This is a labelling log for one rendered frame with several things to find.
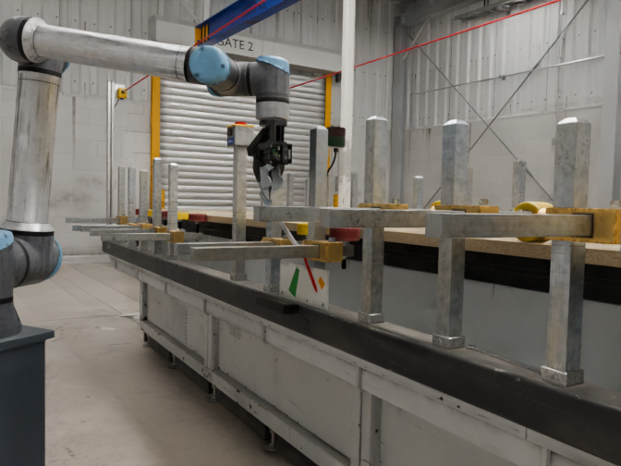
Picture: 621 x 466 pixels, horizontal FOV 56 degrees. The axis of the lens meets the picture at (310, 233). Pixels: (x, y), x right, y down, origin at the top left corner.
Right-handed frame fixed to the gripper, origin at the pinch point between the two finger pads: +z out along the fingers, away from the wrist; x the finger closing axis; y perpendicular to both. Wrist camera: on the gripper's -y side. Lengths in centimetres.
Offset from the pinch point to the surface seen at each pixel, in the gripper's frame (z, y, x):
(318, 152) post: -11.2, 15.3, 6.7
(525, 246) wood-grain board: 10, 69, 22
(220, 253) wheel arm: 14.0, 19.0, -21.3
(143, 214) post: 9, -160, 7
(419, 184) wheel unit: -8, -72, 116
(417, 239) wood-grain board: 10.4, 36.8, 22.2
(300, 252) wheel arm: 14.4, 18.9, 0.0
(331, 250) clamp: 13.6, 22.4, 6.8
